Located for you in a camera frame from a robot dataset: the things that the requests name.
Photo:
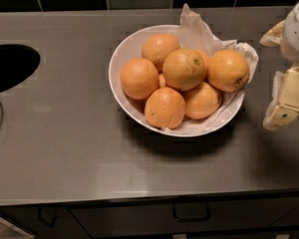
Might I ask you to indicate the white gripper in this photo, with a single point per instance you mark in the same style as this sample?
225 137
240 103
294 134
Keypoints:
297 34

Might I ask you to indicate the white ceramic bowl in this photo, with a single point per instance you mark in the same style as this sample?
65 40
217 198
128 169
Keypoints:
129 48

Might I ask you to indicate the orange hidden behind centre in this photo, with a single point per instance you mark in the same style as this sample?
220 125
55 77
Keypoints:
204 56

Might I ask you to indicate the white paper liner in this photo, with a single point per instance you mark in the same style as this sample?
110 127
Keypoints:
193 32

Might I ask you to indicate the small hidden orange in middle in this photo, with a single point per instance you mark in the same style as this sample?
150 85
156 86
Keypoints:
162 83

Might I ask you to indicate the black round object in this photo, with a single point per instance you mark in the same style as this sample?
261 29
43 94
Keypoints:
17 63

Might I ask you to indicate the dark left cabinet door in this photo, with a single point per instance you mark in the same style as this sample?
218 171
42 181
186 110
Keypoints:
45 222

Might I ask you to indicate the dark drawer front with handle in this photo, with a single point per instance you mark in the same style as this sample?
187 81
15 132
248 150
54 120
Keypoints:
206 216

